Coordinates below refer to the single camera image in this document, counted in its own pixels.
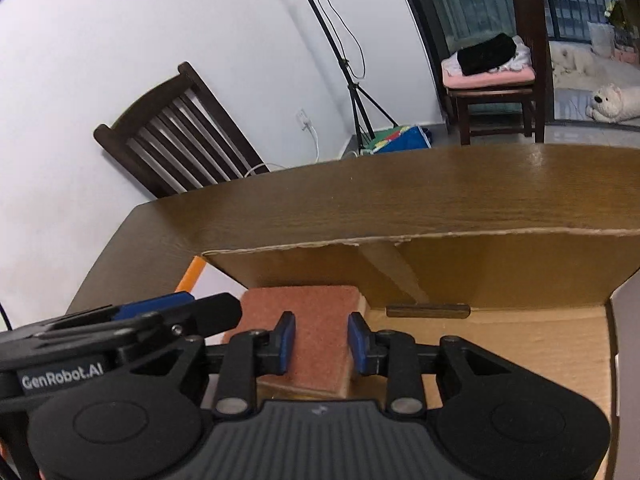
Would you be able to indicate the black cloth on chair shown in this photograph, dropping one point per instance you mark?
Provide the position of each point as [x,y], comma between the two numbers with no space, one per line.
[486,56]

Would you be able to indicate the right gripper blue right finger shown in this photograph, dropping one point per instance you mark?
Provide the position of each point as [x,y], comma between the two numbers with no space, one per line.
[392,355]

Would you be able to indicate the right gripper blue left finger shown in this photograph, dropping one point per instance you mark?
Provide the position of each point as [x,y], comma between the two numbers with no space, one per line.
[248,356]

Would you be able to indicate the cardboard box with orange edges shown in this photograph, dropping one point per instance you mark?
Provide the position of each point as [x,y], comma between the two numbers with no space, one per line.
[561,302]

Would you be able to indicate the dark wooden chair with cushion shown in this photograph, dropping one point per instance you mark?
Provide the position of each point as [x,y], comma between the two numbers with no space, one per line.
[531,88]

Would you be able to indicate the white polar bear plush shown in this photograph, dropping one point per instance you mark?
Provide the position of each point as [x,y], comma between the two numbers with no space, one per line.
[612,104]

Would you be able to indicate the pink seat cushion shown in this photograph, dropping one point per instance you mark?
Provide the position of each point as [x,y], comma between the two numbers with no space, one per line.
[488,80]

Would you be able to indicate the dark wooden slatted chair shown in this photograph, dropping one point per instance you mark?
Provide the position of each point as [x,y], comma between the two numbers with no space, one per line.
[178,137]

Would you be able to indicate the white cloth on chair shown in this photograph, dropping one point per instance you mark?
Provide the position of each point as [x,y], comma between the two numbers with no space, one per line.
[520,60]

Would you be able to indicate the white planter pot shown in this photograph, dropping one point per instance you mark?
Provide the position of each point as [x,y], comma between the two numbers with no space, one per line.
[602,38]

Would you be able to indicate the colourful bag on floor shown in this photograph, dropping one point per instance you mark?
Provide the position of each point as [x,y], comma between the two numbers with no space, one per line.
[399,139]

